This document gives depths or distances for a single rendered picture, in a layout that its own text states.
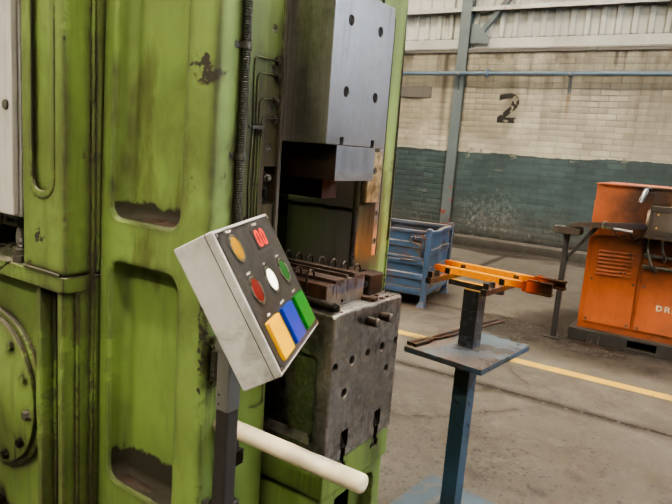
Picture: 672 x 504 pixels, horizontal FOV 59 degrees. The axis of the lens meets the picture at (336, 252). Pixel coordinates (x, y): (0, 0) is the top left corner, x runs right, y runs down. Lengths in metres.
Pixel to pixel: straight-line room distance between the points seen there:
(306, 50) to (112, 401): 1.14
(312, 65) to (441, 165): 8.21
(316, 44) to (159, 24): 0.42
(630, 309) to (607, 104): 4.58
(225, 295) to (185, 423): 0.67
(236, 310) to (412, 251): 4.48
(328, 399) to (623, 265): 3.68
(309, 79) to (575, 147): 7.77
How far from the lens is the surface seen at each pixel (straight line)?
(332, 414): 1.73
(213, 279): 1.06
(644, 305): 5.11
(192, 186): 1.51
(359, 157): 1.71
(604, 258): 5.09
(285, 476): 1.89
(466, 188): 9.61
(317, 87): 1.60
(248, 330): 1.06
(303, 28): 1.66
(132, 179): 1.78
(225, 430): 1.32
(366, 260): 2.09
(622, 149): 9.12
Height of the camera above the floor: 1.36
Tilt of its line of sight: 10 degrees down
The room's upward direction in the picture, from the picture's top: 4 degrees clockwise
